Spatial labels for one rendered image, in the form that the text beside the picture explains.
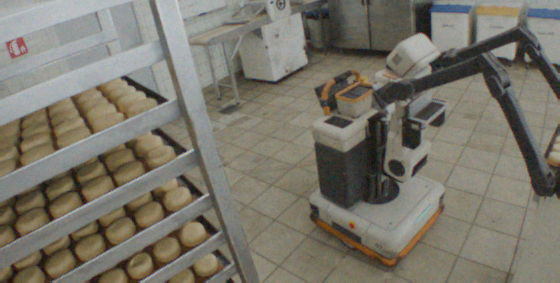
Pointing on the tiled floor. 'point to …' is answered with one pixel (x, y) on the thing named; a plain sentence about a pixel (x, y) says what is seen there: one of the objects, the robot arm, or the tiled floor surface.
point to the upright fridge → (377, 6)
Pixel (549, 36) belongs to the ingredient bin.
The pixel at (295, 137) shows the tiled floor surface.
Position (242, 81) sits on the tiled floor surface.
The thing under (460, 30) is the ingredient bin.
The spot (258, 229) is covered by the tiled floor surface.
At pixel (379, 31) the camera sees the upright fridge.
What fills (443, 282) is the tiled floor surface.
